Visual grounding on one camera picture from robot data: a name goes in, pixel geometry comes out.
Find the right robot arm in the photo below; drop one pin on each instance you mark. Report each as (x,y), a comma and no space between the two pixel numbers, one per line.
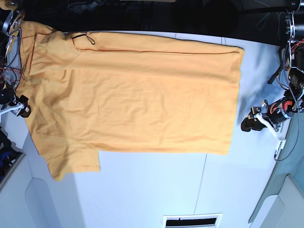
(11,17)

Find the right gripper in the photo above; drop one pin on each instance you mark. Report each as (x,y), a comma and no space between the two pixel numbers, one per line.
(7,97)

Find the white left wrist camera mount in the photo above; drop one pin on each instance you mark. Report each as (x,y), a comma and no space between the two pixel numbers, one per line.
(274,130)

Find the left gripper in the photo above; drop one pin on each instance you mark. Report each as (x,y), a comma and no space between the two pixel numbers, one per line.
(276,113)

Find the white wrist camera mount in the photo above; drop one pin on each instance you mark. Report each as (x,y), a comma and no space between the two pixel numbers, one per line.
(274,130)
(13,109)

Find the black blue items bin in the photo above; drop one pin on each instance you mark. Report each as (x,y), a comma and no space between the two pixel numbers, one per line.
(8,155)

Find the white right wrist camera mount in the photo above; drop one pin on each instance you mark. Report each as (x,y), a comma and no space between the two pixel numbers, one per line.
(13,109)

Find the white table vent grille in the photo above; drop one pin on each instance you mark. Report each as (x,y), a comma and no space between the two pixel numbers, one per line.
(192,221)

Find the grey green cloth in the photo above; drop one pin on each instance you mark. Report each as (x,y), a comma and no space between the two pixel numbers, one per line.
(293,165)

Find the orange yellow t-shirt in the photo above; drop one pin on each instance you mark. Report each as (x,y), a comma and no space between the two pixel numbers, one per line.
(122,92)

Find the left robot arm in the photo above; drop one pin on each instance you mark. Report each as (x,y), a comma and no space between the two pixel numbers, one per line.
(289,75)

